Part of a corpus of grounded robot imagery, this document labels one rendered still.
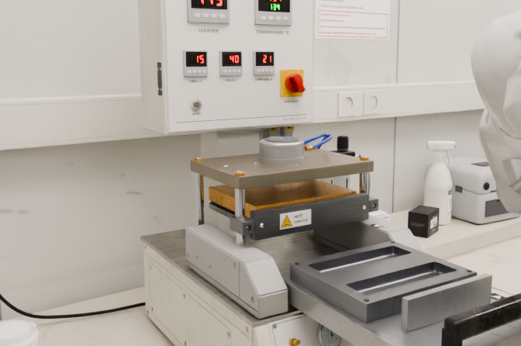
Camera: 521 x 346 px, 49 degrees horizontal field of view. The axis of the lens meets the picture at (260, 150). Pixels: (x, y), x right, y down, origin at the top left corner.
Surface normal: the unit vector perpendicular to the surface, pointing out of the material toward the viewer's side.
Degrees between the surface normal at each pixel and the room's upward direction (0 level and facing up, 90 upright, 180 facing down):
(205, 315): 90
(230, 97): 90
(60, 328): 0
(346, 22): 90
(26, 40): 90
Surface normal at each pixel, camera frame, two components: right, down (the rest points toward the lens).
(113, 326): 0.00, -0.99
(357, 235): -0.86, 0.08
